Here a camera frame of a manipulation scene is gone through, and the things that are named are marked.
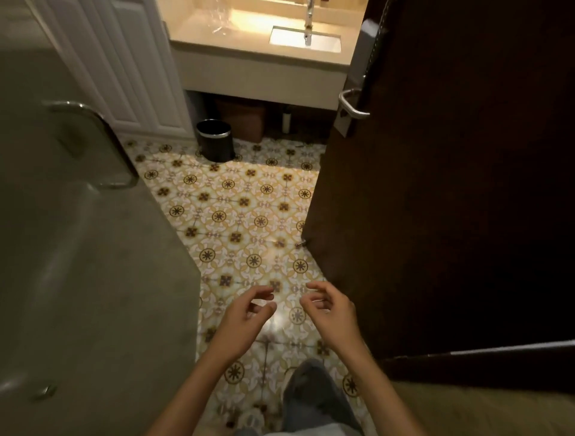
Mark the black round waste bin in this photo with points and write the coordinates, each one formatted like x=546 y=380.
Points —
x=215 y=141

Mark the person's left thumb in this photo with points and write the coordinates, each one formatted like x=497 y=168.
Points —
x=265 y=311

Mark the person's left hand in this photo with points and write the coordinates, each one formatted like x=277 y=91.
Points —
x=240 y=325

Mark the metal floor door stop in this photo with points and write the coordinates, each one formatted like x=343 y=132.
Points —
x=300 y=244

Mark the white rectangular sink basin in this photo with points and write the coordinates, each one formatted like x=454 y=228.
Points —
x=292 y=40

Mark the silver door lock plate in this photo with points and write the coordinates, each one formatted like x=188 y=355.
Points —
x=361 y=54

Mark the person's right forearm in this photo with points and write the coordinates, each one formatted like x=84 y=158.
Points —
x=382 y=395

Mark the white toilet brush holder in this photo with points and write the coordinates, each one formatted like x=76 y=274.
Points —
x=286 y=121

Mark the person's right hand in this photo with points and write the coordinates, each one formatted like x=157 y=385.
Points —
x=334 y=321

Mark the dark brown wooden door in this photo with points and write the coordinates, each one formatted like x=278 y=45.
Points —
x=449 y=179

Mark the beige vanity counter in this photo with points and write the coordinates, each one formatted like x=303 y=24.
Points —
x=251 y=67

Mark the white panelled cabinet door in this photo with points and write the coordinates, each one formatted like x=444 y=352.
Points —
x=130 y=67

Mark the clear plastic wrap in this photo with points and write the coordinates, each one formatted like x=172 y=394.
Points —
x=218 y=18

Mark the person's left forearm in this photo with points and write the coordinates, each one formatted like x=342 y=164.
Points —
x=188 y=395

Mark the frosted glass door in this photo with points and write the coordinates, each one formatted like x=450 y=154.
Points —
x=81 y=269

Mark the brown basket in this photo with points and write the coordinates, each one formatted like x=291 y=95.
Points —
x=242 y=119

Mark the person's grey trouser leg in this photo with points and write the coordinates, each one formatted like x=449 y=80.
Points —
x=316 y=399

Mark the chrome faucet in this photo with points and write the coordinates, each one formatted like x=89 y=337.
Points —
x=308 y=18

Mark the person's right thumb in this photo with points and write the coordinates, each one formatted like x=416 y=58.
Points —
x=310 y=307

